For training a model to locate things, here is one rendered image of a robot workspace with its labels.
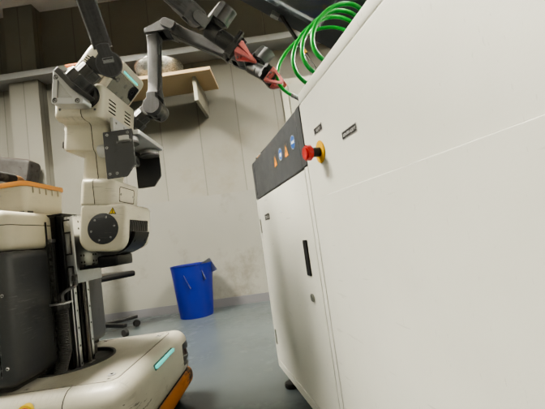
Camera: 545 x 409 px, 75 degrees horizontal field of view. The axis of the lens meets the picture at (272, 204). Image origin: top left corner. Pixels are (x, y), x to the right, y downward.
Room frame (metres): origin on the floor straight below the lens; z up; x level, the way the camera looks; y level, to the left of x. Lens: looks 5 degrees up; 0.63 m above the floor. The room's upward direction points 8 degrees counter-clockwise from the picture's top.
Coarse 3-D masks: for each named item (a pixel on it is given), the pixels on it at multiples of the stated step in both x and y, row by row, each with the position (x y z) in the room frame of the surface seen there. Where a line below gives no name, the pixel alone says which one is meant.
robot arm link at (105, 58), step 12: (84, 0) 0.99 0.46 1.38; (96, 0) 1.01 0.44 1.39; (84, 12) 1.00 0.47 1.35; (96, 12) 1.01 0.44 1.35; (84, 24) 1.02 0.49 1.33; (96, 24) 1.02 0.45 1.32; (96, 36) 1.03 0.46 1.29; (108, 36) 1.05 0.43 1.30; (96, 48) 1.03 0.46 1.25; (108, 48) 1.04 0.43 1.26; (96, 60) 1.04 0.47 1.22; (108, 60) 1.05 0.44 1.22; (120, 60) 1.07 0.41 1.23; (108, 72) 1.07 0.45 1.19; (120, 72) 1.09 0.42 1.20
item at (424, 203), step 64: (384, 0) 0.50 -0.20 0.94; (448, 0) 0.39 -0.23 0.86; (512, 0) 0.32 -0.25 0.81; (384, 64) 0.53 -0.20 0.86; (448, 64) 0.41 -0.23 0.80; (512, 64) 0.33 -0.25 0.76; (320, 128) 0.79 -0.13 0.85; (384, 128) 0.55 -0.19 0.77; (448, 128) 0.43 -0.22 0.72; (512, 128) 0.35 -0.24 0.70; (320, 192) 0.85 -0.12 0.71; (384, 192) 0.58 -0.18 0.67; (448, 192) 0.44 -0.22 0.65; (512, 192) 0.36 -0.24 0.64; (384, 256) 0.61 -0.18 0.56; (448, 256) 0.46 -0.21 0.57; (512, 256) 0.37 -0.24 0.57; (384, 320) 0.64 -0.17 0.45; (448, 320) 0.48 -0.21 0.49; (512, 320) 0.39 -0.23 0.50; (384, 384) 0.68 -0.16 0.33; (448, 384) 0.50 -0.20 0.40; (512, 384) 0.40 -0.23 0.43
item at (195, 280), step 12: (192, 264) 3.48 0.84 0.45; (204, 264) 3.19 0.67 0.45; (180, 276) 3.13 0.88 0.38; (192, 276) 3.13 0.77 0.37; (204, 276) 3.19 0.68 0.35; (180, 288) 3.15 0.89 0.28; (192, 288) 3.13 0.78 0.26; (204, 288) 3.19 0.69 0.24; (180, 300) 3.17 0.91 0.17; (192, 300) 3.14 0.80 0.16; (204, 300) 3.19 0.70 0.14; (180, 312) 3.21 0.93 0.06; (192, 312) 3.15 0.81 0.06; (204, 312) 3.19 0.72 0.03
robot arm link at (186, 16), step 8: (168, 0) 1.07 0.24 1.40; (176, 0) 1.07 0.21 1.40; (184, 0) 1.08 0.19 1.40; (192, 0) 1.09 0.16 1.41; (176, 8) 1.08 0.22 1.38; (184, 8) 1.09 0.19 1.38; (192, 8) 1.10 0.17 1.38; (200, 8) 1.10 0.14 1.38; (184, 16) 1.10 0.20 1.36; (192, 16) 1.11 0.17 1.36; (192, 24) 1.13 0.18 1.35
